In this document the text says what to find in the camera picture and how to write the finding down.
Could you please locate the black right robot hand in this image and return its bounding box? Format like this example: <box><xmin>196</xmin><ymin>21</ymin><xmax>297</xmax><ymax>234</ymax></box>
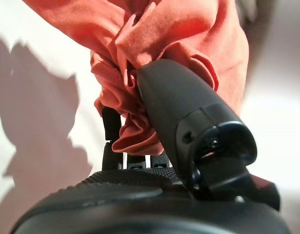
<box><xmin>11</xmin><ymin>59</ymin><xmax>291</xmax><ymax>234</ymax></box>

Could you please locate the red garment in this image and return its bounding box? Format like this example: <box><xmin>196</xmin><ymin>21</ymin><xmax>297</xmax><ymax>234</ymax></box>
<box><xmin>29</xmin><ymin>0</ymin><xmax>249</xmax><ymax>156</ymax></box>

